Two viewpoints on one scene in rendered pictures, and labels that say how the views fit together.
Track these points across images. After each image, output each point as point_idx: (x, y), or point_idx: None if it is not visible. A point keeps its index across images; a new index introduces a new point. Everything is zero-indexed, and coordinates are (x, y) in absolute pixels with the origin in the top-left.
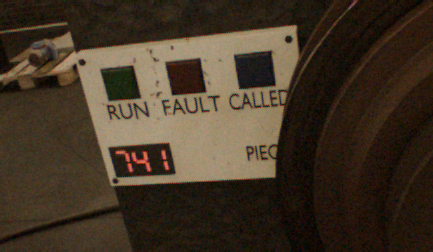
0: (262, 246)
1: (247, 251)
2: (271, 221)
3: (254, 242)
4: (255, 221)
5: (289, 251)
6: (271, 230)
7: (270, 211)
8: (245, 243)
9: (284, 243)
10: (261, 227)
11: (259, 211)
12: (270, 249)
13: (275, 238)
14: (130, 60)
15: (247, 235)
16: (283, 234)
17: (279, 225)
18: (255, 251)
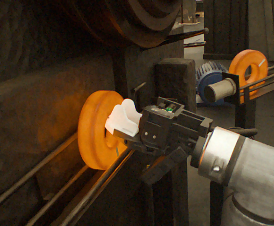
0: None
1: None
2: (2, 11)
3: None
4: None
5: (16, 40)
6: (3, 20)
7: (0, 1)
8: None
9: (12, 32)
10: None
11: None
12: (4, 40)
13: (6, 28)
14: None
15: None
16: (10, 23)
17: (7, 15)
18: None
